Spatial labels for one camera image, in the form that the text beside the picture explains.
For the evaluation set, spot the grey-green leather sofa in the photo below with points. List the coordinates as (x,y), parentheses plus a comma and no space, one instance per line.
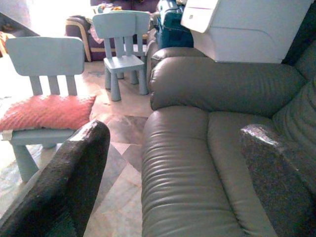
(197,160)
(172,51)

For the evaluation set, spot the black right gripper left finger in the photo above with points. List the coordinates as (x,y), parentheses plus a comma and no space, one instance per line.
(61,185)

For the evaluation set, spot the light blue child chair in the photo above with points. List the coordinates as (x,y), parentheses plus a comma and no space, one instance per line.
(44,56)
(116,24)
(143,22)

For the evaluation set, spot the pink dotted pillow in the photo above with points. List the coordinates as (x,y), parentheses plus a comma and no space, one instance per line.
(47,113)

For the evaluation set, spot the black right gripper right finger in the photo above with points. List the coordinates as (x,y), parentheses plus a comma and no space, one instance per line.
(279,192)

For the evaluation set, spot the purple armchair with yellow trim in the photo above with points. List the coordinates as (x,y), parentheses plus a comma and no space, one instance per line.
(96,43)

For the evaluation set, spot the white box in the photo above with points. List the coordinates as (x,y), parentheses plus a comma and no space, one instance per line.
(247,32)

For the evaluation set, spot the blue bag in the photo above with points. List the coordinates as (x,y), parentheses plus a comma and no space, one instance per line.
(172,32)

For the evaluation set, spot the orange patterned cloth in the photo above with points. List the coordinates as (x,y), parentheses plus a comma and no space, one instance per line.
(5,42)

